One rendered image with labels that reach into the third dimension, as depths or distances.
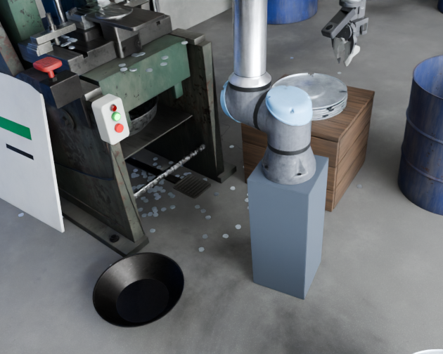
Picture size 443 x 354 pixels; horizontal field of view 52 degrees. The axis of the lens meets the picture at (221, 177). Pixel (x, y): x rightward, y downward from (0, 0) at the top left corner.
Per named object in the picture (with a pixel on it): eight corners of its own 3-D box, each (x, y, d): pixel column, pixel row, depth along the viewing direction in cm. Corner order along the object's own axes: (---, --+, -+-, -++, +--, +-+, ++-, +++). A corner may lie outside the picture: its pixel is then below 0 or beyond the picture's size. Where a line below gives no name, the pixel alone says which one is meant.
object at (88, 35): (131, 23, 160) (129, 14, 158) (86, 42, 149) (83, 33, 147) (103, 16, 169) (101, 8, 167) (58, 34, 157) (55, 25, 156)
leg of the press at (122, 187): (150, 241, 172) (88, 1, 117) (128, 260, 166) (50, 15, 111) (24, 164, 222) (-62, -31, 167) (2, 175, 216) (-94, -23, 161)
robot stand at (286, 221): (320, 261, 158) (328, 156, 130) (304, 300, 146) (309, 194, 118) (273, 246, 165) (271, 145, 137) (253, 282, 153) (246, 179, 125)
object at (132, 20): (172, 53, 150) (166, 12, 141) (141, 69, 142) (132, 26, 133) (124, 39, 163) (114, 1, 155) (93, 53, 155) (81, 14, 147)
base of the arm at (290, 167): (322, 159, 130) (324, 129, 124) (305, 189, 120) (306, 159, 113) (273, 148, 136) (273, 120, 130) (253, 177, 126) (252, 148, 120)
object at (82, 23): (119, 15, 158) (116, 2, 156) (84, 29, 150) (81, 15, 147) (103, 12, 163) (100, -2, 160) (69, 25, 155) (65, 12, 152)
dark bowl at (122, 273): (205, 291, 152) (203, 278, 147) (139, 357, 134) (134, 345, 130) (145, 253, 168) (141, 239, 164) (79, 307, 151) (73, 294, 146)
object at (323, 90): (275, 74, 189) (275, 72, 188) (347, 75, 182) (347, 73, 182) (266, 108, 167) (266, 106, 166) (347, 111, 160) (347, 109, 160)
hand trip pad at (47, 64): (71, 85, 128) (62, 60, 124) (53, 93, 125) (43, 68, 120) (57, 79, 132) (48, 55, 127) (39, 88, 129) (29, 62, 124)
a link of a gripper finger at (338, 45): (348, 59, 157) (354, 34, 151) (336, 64, 154) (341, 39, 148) (342, 55, 159) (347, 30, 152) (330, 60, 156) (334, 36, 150)
